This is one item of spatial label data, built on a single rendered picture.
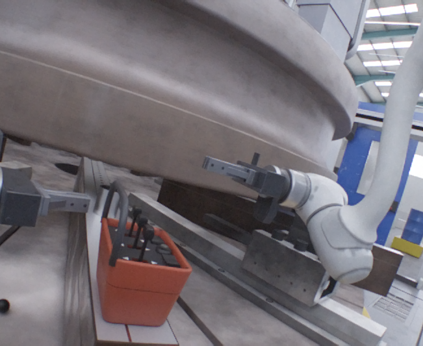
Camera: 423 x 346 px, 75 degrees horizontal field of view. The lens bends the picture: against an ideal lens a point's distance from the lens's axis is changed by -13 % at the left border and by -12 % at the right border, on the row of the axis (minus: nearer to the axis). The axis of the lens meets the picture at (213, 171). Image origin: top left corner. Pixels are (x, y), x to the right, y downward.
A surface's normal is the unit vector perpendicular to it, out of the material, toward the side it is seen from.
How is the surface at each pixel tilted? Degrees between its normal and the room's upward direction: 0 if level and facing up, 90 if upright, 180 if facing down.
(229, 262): 72
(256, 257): 90
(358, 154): 90
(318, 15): 90
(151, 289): 97
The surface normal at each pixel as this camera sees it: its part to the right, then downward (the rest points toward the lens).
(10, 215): 0.69, 0.27
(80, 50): 0.36, -0.14
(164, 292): 0.35, 0.30
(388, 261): -0.33, -0.04
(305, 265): -0.65, -0.16
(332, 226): -0.84, -0.33
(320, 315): -0.52, -0.45
